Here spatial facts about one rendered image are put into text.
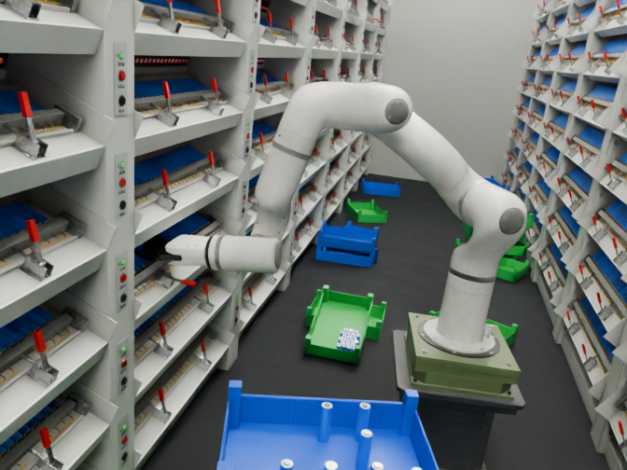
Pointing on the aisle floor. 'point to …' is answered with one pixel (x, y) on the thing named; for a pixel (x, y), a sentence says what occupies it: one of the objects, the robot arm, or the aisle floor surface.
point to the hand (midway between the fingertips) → (154, 249)
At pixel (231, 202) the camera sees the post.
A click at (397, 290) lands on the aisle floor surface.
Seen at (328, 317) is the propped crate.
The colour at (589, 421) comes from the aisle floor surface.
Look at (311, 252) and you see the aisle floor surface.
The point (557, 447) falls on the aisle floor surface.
